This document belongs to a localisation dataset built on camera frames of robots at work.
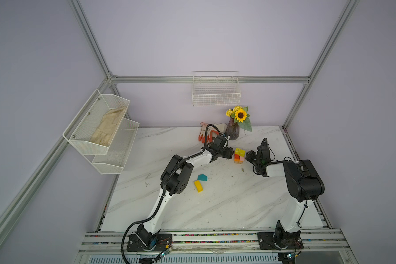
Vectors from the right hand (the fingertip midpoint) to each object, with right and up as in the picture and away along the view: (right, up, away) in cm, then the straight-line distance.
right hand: (248, 152), depth 102 cm
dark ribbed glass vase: (-8, +15, +8) cm, 19 cm away
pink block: (-5, -3, -4) cm, 7 cm away
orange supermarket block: (-7, -5, -2) cm, 9 cm away
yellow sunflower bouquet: (-7, +23, -7) cm, 25 cm away
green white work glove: (-15, +18, +15) cm, 28 cm away
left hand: (-12, +1, -1) cm, 12 cm away
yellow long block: (-31, -18, -12) cm, 38 cm away
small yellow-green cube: (-5, 0, -4) cm, 6 cm away
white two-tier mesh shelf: (-81, -3, -14) cm, 82 cm away
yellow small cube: (-7, +1, -4) cm, 8 cm away
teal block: (-29, -14, -7) cm, 33 cm away
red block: (-8, -3, -2) cm, 8 cm away
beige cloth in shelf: (-76, +12, -24) cm, 80 cm away
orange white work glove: (-22, +14, +12) cm, 29 cm away
